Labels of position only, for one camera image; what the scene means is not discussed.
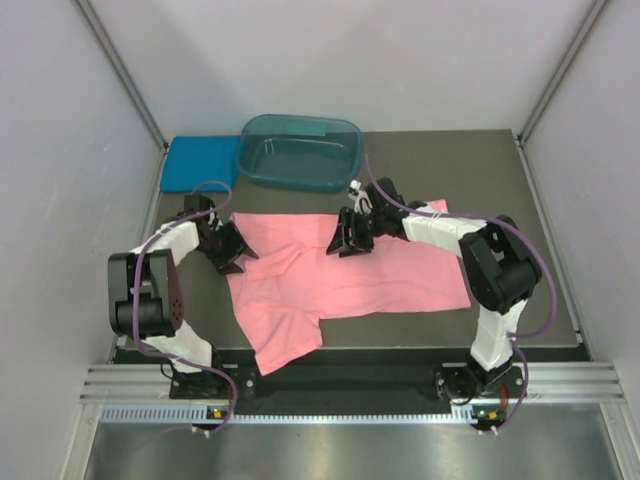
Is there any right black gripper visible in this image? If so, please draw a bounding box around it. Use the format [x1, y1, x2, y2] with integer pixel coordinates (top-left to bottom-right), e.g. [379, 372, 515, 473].
[327, 207, 386, 258]

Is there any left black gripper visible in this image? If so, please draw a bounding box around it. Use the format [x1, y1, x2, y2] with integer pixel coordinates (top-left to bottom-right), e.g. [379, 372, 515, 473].
[195, 220, 256, 275]

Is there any pink t shirt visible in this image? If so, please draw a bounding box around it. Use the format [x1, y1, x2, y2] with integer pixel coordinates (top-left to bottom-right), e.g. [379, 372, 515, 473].
[227, 213, 471, 375]

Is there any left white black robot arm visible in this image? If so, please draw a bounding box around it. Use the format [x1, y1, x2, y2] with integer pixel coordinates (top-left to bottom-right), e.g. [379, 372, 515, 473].
[107, 207, 258, 398]

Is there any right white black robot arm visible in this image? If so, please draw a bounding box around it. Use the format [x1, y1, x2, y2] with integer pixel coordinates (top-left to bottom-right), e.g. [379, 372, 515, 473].
[326, 200, 542, 397]

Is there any folded blue t shirt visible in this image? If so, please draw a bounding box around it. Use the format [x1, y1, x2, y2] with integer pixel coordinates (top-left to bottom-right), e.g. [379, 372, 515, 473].
[160, 136, 240, 194]

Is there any teal plastic tub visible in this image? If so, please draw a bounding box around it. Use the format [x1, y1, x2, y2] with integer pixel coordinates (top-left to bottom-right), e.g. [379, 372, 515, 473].
[234, 114, 364, 194]

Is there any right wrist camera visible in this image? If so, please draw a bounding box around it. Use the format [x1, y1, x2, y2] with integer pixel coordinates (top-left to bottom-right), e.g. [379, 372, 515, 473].
[347, 177, 405, 215]

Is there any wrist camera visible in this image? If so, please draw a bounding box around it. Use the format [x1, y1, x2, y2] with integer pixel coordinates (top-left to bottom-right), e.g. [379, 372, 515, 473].
[182, 193, 217, 222]
[347, 177, 405, 215]

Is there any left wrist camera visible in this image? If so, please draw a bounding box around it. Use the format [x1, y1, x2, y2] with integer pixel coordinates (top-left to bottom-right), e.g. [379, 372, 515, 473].
[182, 193, 217, 222]

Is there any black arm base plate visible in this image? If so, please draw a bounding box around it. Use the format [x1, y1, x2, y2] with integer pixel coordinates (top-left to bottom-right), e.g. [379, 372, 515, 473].
[169, 348, 481, 401]

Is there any grey slotted cable duct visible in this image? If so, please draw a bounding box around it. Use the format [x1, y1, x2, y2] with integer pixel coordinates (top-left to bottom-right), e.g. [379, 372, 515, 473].
[100, 404, 498, 425]

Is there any aluminium frame rail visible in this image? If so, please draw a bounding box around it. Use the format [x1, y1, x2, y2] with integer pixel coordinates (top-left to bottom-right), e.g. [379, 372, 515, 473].
[80, 364, 172, 403]

